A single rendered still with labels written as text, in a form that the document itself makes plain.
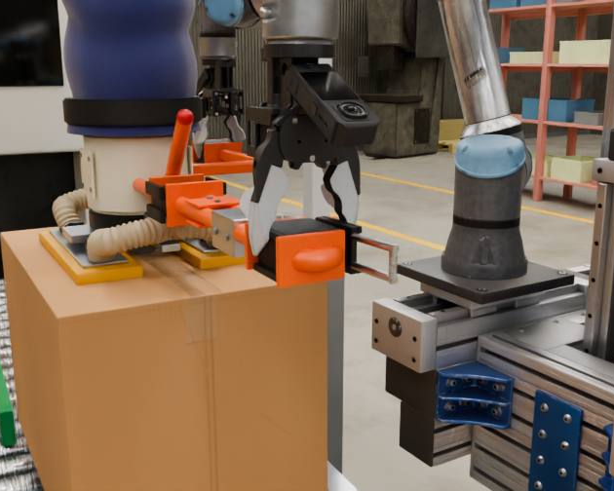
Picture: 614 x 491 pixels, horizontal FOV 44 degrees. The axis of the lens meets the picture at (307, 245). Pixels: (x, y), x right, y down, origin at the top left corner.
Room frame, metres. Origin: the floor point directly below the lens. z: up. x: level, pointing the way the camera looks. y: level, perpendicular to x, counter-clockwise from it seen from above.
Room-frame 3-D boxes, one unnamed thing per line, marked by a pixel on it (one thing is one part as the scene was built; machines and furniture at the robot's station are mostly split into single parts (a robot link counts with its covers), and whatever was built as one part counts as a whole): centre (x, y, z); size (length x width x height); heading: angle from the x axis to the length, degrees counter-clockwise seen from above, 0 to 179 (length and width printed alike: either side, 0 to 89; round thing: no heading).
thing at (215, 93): (1.64, 0.18, 1.34); 0.09 x 0.08 x 0.12; 28
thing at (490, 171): (1.32, -0.32, 1.20); 0.13 x 0.12 x 0.14; 159
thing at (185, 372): (1.28, 0.28, 0.88); 0.60 x 0.40 x 0.40; 28
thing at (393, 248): (0.83, -0.01, 1.21); 0.31 x 0.03 x 0.05; 33
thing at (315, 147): (0.78, 0.01, 1.36); 0.09 x 0.08 x 0.12; 29
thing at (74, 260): (1.24, 0.37, 1.10); 0.34 x 0.10 x 0.05; 28
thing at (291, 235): (0.75, 0.01, 1.21); 0.08 x 0.07 x 0.05; 28
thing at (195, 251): (1.33, 0.20, 1.10); 0.34 x 0.10 x 0.05; 28
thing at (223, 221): (0.88, 0.07, 1.20); 0.07 x 0.07 x 0.04; 28
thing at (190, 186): (1.07, 0.17, 1.21); 0.10 x 0.08 x 0.06; 118
